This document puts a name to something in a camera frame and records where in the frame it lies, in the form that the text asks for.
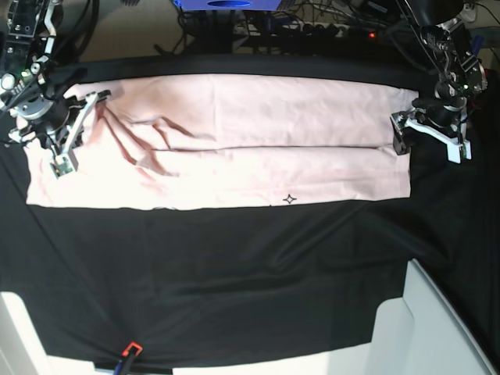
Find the white frame left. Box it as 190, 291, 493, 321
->
1, 292, 96, 375

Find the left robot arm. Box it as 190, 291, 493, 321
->
391, 1, 488, 163

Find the white frame right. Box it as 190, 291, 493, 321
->
369, 259, 497, 375

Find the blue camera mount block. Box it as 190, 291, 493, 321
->
173, 0, 281, 11

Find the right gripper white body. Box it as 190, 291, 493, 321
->
7, 88, 113, 180

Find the white frame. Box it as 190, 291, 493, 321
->
369, 259, 497, 375
1, 292, 96, 375

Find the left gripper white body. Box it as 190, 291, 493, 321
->
391, 109, 472, 163

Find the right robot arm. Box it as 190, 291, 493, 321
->
1, 1, 111, 178

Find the light pink T-shirt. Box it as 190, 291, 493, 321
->
25, 74, 417, 210

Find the black table cloth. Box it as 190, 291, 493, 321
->
1, 71, 499, 372

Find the black power strip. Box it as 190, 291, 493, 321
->
235, 20, 379, 41

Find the red clamp at bottom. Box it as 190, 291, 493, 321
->
112, 341, 143, 375

